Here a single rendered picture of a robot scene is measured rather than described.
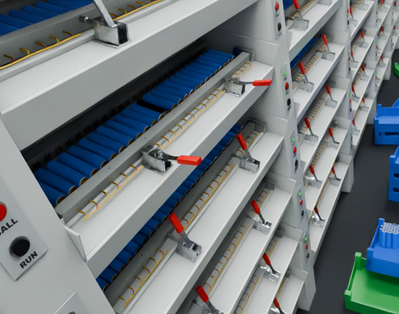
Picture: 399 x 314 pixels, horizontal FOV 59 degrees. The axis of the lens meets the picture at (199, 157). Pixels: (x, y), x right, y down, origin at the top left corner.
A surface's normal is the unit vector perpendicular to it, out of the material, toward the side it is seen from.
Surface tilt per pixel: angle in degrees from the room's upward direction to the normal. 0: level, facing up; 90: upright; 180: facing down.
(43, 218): 90
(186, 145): 19
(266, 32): 90
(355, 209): 0
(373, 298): 0
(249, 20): 90
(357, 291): 0
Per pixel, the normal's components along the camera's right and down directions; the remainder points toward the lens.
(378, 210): -0.24, -0.83
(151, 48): 0.86, 0.35
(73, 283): 0.83, 0.09
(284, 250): 0.04, -0.76
